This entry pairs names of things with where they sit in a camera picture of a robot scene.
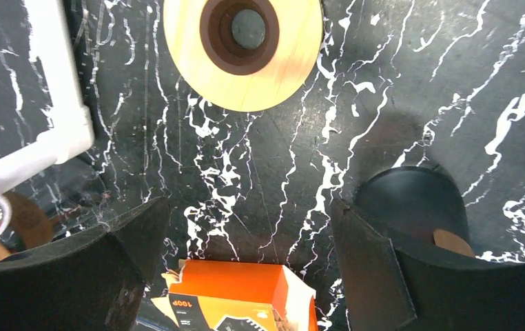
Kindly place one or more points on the wooden ring dripper holder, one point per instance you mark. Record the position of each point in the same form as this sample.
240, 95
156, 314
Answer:
29, 227

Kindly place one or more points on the white PVC pipe stand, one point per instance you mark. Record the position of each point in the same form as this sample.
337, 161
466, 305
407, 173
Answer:
46, 113

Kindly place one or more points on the orange coffee filter package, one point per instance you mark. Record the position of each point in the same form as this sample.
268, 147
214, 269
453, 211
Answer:
223, 295

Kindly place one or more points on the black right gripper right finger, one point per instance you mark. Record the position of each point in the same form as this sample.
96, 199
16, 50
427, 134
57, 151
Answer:
392, 281

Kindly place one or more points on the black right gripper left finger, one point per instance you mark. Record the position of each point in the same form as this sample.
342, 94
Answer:
92, 280

